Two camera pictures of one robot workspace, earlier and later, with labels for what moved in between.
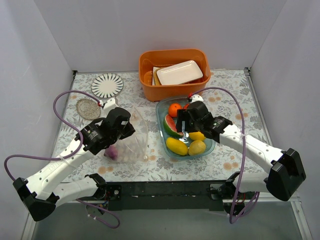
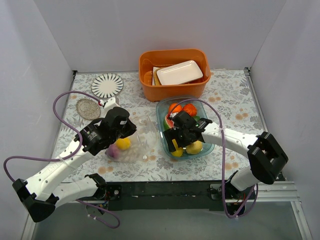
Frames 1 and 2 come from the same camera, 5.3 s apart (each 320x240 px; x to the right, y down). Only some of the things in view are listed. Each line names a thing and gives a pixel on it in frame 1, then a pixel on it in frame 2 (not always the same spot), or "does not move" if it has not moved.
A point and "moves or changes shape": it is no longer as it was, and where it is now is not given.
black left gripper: (127, 128) does not move
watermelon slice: (170, 126) does not move
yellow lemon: (196, 135) moves or changes shape
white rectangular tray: (182, 72) does not move
